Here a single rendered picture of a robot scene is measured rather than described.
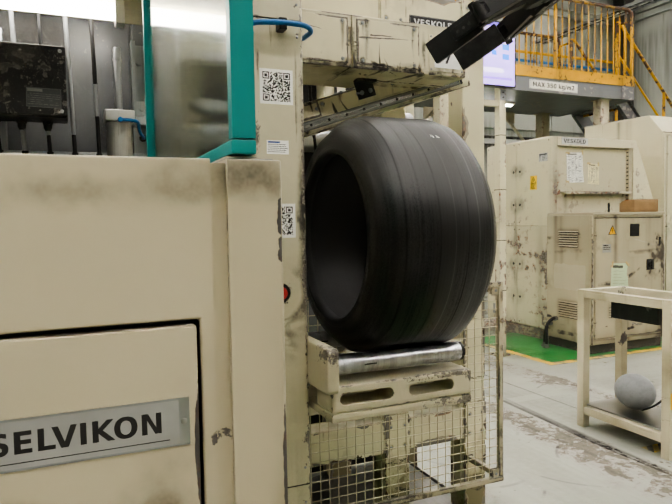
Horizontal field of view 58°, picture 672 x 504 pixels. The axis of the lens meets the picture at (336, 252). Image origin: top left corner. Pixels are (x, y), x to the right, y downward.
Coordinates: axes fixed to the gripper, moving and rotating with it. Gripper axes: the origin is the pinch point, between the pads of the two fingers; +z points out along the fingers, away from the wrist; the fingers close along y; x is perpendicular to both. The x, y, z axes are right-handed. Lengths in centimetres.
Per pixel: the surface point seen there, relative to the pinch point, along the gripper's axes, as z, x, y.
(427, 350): 46, -44, 42
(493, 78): 63, 64, 452
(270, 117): 45, 18, 29
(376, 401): 56, -47, 28
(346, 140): 37, 7, 42
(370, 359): 54, -38, 31
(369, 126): 31, 7, 42
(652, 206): 13, -104, 541
